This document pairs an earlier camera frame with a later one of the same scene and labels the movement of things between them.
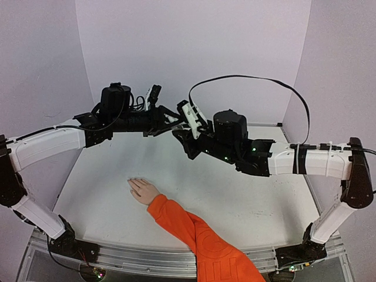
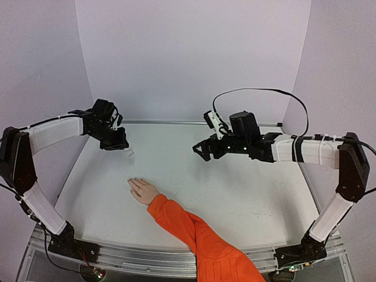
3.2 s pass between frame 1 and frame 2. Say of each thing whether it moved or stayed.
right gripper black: moved
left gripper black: moved
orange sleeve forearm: stayed
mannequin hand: stayed
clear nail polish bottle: moved
